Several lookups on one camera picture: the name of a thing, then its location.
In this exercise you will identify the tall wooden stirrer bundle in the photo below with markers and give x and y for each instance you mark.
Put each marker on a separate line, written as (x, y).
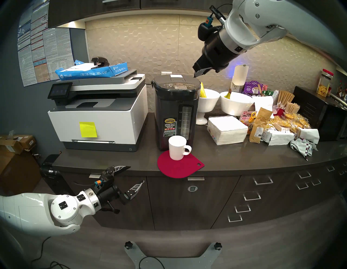
(285, 99)

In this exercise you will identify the white folded paper bag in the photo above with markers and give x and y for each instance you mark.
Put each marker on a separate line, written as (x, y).
(310, 135)

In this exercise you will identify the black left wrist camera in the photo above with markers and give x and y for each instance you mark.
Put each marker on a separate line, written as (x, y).
(104, 180)

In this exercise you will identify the white grey office printer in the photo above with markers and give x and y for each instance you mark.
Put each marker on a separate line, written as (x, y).
(105, 122)

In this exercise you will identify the black hot water dispenser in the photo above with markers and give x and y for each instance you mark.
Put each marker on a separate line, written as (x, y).
(173, 108)

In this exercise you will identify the oval trash bin label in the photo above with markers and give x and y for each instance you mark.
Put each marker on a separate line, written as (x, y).
(192, 188)

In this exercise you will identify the yellow snack bag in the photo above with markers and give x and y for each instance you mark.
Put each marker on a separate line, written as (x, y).
(295, 120)

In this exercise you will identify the white pedestal bowl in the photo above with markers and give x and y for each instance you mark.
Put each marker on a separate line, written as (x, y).
(207, 104)

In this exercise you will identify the grey text notice poster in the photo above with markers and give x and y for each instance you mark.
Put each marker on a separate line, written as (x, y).
(58, 53)

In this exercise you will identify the short wooden stirrer bundle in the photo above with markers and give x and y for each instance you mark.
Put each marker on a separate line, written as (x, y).
(292, 108)

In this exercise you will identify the white plug-in night light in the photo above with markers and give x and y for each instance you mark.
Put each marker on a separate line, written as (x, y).
(240, 76)

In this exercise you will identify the black star knob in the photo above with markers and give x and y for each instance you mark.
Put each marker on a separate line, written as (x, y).
(218, 246)
(128, 245)

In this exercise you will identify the colourful notice poster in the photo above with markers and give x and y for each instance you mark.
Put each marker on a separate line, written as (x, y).
(28, 59)

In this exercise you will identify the red lidded glass jar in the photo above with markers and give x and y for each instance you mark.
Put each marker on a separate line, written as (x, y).
(324, 85)

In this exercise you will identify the yellow sticky note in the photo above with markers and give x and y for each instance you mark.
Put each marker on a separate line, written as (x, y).
(88, 129)

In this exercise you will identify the yellow round clip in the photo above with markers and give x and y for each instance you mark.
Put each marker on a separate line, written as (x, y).
(252, 116)

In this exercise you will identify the pink snack packet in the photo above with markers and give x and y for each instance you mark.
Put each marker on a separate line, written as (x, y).
(244, 118)

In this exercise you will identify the white upright paper bag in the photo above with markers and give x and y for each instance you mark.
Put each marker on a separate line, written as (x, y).
(264, 104)

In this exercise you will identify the red cup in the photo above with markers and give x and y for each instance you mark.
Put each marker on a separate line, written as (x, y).
(279, 112)

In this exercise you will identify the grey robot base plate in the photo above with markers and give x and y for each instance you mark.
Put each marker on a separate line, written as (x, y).
(173, 263)

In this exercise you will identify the green tea packets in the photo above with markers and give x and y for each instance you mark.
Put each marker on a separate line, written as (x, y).
(267, 91)

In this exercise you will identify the white wall outlet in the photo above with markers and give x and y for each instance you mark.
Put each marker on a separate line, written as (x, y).
(166, 73)

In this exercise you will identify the dark lower cabinet unit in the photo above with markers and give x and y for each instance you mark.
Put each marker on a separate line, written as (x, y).
(200, 208)

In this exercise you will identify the black microwave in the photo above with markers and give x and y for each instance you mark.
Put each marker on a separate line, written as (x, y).
(322, 119)

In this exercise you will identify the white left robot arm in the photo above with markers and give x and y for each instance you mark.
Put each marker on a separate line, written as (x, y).
(32, 211)

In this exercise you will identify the large cardboard box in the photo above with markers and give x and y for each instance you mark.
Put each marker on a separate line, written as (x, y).
(19, 173)

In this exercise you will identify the blue printer paper ream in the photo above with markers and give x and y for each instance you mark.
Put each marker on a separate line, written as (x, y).
(89, 73)

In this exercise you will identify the single yellow banana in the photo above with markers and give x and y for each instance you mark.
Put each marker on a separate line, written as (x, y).
(228, 95)

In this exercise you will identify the small cardboard box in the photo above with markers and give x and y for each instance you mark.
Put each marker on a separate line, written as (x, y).
(27, 141)
(9, 146)

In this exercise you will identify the black stapler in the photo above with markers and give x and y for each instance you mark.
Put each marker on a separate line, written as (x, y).
(99, 61)

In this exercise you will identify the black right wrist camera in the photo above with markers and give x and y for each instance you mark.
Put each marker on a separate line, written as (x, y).
(207, 29)

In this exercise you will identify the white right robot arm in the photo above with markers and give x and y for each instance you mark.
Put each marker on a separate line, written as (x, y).
(271, 16)

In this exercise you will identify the red teardrop silicone mat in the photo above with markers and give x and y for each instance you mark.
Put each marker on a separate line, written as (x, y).
(180, 169)

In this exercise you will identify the white printed carton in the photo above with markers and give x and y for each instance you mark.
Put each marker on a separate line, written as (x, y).
(280, 137)

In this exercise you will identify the white napkin stack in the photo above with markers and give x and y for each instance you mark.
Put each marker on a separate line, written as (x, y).
(227, 130)

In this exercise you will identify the crumpled striped cloth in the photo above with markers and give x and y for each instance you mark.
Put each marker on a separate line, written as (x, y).
(302, 146)

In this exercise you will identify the black upright floor object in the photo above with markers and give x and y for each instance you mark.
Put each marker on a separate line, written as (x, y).
(55, 179)

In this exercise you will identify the large white bowl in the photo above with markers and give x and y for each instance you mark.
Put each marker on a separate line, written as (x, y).
(237, 105)

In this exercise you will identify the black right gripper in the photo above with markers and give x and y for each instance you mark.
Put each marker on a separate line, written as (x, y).
(217, 51)

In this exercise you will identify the sauce bottles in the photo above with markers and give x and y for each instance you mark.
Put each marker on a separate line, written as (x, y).
(342, 89)

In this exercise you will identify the brown paper coffee bag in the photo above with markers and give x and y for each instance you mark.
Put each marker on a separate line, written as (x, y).
(260, 124)

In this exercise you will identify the white ceramic mug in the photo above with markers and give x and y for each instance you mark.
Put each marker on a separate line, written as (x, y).
(177, 149)

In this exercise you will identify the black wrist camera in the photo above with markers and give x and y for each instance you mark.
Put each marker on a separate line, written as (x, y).
(207, 29)
(104, 180)

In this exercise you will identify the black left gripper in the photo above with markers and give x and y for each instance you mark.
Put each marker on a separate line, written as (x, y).
(111, 196)

